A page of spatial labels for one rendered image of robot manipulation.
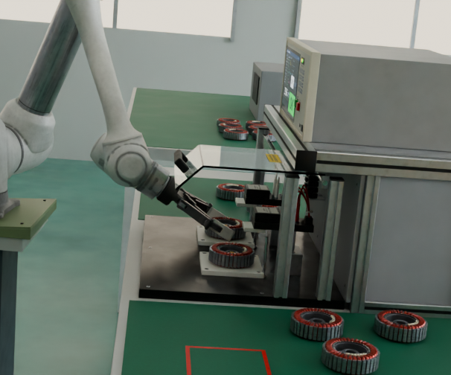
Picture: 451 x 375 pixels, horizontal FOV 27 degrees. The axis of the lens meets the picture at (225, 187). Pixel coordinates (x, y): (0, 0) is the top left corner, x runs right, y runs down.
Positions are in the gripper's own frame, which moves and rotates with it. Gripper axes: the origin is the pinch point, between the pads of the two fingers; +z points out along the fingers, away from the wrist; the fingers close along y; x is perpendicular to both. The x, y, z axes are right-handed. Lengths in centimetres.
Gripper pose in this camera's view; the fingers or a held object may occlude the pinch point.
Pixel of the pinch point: (225, 227)
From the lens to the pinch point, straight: 253.4
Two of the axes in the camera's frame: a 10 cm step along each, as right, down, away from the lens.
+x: 5.7, -8.1, -1.6
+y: 0.6, 2.3, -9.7
